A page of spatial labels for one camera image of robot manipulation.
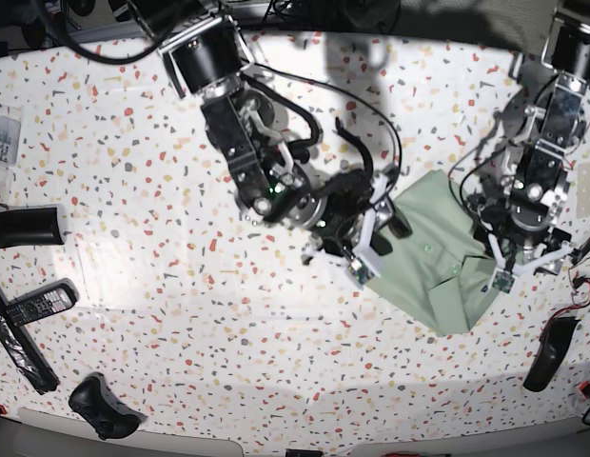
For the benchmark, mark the clear plastic parts box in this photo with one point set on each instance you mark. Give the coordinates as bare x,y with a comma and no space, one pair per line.
10,130

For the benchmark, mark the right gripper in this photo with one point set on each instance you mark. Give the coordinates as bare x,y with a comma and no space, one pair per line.
351,223

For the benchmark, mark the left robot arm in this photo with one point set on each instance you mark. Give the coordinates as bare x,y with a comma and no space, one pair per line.
525,182

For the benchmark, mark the black game controller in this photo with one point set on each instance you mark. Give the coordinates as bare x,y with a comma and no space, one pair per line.
101,409

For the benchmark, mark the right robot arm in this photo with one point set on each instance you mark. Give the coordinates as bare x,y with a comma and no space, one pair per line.
266,140

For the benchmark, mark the terrazzo pattern table cloth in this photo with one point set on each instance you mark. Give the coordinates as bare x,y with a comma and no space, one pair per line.
212,327

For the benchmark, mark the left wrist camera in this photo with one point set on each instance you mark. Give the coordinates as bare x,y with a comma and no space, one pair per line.
502,282

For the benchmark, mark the long black bar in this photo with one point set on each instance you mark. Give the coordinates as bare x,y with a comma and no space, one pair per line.
25,355

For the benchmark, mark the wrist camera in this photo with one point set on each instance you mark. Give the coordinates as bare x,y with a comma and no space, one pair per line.
359,273
502,282

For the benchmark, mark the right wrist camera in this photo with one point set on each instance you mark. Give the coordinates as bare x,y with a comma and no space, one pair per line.
359,273

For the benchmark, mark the black remote control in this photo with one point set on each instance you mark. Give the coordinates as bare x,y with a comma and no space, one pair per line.
42,303

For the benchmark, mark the black cylinder bottle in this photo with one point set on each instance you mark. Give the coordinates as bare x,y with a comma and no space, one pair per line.
36,226

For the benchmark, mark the green T-shirt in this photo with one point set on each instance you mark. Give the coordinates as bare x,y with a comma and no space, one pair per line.
439,274

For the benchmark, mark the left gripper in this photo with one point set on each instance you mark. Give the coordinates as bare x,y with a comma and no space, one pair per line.
523,240

